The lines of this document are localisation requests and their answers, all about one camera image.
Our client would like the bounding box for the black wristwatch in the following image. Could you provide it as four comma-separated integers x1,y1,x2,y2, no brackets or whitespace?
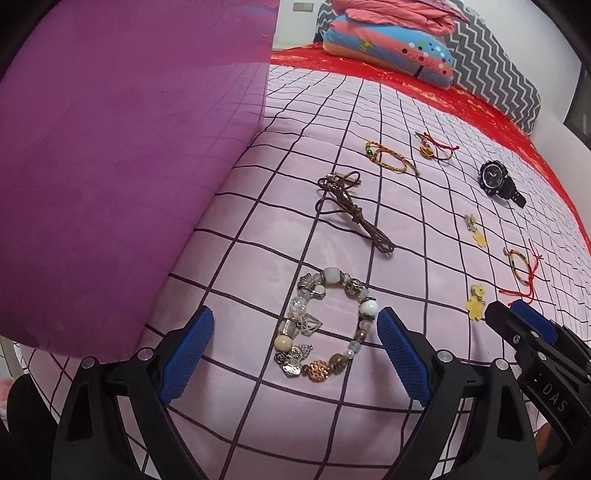
478,160,528,208

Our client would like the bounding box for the grey zigzag headboard cushion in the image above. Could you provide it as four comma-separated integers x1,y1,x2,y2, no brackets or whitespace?
314,0,542,136

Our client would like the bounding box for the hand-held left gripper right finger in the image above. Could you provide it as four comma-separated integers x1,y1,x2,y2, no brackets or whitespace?
376,308,541,480

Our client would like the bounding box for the folded pink quilt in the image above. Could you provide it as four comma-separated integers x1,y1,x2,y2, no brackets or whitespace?
330,0,472,35

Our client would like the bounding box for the yellow red braided bracelet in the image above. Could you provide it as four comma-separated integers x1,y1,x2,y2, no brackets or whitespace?
365,141,422,177

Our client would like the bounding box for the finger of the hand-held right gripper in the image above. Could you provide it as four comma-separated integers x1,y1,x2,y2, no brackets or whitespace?
483,300,543,370
509,298,578,344

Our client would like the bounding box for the multicolour braided red string bracelet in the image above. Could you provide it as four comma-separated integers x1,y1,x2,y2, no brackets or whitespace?
501,237,548,305

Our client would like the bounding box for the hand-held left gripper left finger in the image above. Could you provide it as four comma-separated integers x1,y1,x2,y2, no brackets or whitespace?
51,305,215,480

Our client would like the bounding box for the chunky beaded charm bracelet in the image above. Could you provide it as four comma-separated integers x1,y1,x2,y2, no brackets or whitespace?
273,266,380,383

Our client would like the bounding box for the purple plastic bin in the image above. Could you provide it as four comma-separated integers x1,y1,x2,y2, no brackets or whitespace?
0,0,282,363

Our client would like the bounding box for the red string gold charm bracelet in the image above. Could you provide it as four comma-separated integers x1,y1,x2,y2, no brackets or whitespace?
416,130,461,162

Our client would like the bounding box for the yellow flower earring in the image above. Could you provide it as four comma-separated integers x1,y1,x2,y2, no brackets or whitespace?
464,285,486,321
464,213,489,250

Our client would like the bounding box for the brown cord necklace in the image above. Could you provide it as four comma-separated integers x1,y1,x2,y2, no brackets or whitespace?
315,171,398,254

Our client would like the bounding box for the colourful striped pillow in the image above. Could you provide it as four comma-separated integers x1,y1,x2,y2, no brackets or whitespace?
322,13,455,88

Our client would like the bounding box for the pink checked bedsheet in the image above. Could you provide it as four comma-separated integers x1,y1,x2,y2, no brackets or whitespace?
18,64,591,480

